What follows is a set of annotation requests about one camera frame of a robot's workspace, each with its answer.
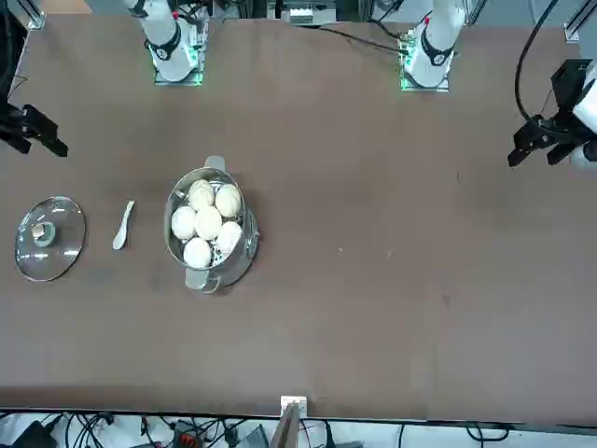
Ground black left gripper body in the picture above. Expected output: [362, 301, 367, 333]
[545, 59, 596, 139]

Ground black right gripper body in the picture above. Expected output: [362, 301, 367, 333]
[0, 99, 28, 137]

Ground white ceramic spoon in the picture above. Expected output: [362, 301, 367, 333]
[111, 200, 136, 251]

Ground steel steamer pot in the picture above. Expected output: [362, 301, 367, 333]
[162, 155, 260, 295]

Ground glass pot lid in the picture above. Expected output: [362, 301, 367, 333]
[13, 195, 89, 284]

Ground white steamed bun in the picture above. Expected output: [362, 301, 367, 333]
[215, 220, 243, 256]
[194, 205, 223, 242]
[183, 236, 214, 270]
[171, 205, 198, 242]
[188, 179, 216, 211]
[214, 183, 243, 218]

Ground white box device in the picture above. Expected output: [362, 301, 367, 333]
[287, 6, 315, 26]

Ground black power adapter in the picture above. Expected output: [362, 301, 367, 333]
[0, 419, 53, 448]

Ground red and black device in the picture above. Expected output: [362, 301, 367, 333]
[173, 419, 209, 448]

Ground white power socket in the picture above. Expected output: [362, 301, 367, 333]
[280, 395, 310, 416]

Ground wooden plank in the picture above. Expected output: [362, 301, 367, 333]
[271, 403, 302, 448]

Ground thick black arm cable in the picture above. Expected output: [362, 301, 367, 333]
[514, 0, 561, 125]

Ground thin black table cable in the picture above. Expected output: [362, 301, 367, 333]
[291, 22, 407, 52]

